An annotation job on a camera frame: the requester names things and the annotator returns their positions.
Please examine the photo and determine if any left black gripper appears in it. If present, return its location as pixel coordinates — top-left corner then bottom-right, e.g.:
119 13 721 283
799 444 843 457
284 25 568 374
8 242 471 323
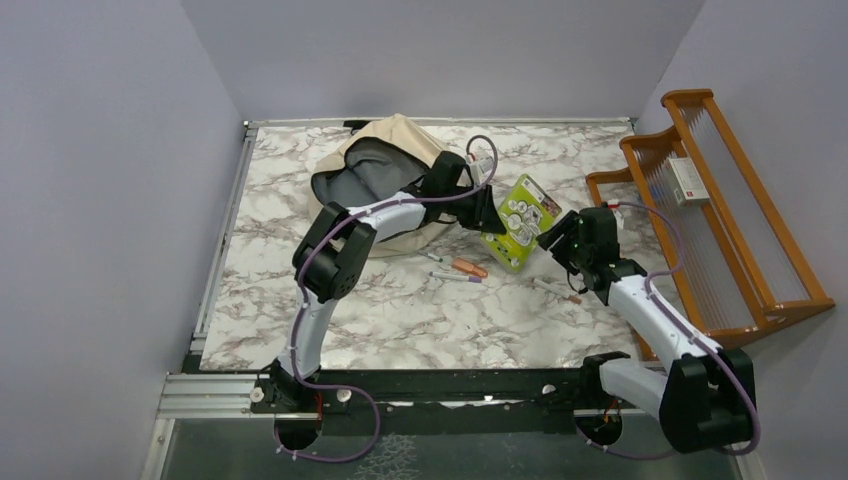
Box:
440 181 505 233

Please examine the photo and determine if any green illustrated book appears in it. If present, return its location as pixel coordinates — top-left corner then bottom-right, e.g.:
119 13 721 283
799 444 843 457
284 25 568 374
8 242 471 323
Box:
480 174 563 273

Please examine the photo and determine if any orange highlighter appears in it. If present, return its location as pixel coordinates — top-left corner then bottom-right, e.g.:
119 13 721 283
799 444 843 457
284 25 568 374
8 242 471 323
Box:
451 258 488 279

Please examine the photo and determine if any cream canvas backpack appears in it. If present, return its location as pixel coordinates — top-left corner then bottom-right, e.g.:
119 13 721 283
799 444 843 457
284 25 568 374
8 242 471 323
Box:
298 114 474 258

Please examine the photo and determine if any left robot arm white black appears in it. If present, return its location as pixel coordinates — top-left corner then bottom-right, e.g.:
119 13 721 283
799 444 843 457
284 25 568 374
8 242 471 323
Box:
253 152 506 411

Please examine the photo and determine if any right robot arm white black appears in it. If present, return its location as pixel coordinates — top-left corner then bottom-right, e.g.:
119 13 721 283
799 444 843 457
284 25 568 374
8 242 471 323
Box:
537 203 762 456

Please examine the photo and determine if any brown tipped white marker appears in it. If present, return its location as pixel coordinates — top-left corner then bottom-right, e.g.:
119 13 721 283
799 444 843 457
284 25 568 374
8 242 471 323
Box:
532 278 582 305

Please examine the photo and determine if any purple capped marker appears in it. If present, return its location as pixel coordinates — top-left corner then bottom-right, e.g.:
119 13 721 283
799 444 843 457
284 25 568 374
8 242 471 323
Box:
428 271 483 284

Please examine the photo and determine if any green capped marker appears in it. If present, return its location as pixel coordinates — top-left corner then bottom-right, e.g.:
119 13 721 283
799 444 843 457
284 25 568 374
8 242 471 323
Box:
416 250 444 263

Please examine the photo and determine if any wooden shelf rack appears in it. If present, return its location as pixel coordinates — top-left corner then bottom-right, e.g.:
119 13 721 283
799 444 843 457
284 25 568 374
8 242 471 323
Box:
586 89 836 349

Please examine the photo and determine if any small white box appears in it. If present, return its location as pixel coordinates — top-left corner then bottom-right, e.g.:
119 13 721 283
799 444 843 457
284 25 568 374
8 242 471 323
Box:
663 157 710 207

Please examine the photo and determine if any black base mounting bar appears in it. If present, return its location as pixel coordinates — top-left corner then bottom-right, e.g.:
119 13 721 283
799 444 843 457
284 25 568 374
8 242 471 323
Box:
182 354 664 439

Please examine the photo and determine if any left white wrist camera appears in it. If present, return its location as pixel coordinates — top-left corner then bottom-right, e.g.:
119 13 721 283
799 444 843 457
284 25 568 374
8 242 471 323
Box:
467 153 494 177

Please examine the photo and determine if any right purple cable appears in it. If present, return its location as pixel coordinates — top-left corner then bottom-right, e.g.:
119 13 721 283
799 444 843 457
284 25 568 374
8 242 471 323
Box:
574 200 763 462

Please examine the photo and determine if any purple cable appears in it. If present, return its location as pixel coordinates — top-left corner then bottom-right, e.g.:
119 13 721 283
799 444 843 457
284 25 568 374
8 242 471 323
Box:
574 200 763 462
274 135 500 464

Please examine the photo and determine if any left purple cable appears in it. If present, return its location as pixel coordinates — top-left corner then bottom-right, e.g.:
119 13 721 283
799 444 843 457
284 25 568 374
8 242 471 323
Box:
274 135 500 464

